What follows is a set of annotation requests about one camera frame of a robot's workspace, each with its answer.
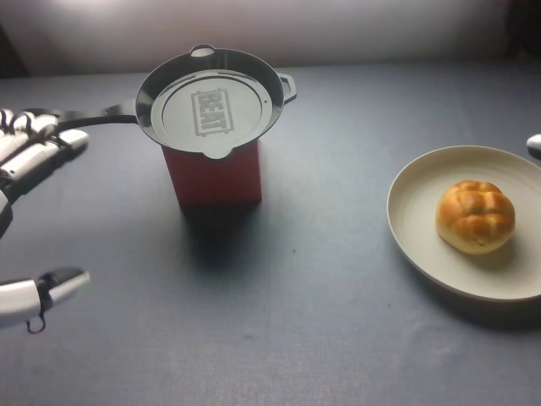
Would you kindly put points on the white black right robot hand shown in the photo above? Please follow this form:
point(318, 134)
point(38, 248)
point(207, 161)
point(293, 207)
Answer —
point(535, 146)

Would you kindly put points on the red cube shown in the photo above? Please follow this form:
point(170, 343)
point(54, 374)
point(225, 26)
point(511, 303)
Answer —
point(215, 182)

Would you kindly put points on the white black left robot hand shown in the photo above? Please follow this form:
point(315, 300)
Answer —
point(29, 156)

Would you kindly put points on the beige round plate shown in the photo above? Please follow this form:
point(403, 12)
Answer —
point(422, 254)

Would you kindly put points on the golden brown bread roll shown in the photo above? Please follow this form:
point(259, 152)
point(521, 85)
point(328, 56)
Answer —
point(475, 217)

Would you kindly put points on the black frying pan with print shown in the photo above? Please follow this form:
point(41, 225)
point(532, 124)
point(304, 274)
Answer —
point(211, 105)

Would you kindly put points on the grey table cloth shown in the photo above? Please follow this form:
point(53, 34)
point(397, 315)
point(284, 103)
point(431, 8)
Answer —
point(296, 338)

